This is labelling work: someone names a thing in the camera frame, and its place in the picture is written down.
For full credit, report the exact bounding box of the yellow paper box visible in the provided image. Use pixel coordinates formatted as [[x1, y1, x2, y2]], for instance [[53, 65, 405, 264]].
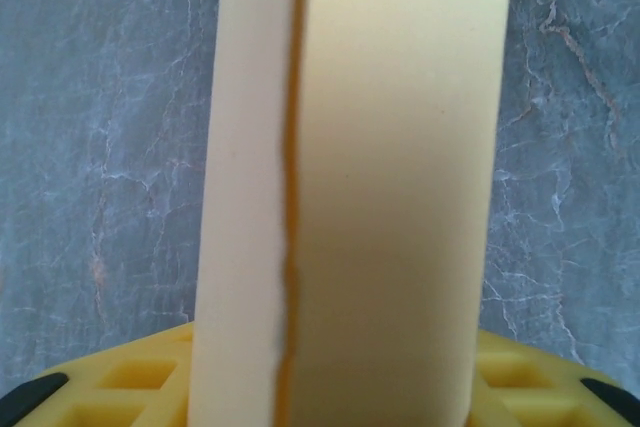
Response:
[[187, 0, 514, 427]]

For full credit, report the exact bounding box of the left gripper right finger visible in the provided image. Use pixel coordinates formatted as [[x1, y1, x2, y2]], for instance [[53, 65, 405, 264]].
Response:
[[464, 329, 640, 427]]

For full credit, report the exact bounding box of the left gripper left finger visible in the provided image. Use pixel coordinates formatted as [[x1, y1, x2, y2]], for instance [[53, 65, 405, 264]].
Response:
[[0, 321, 199, 427]]

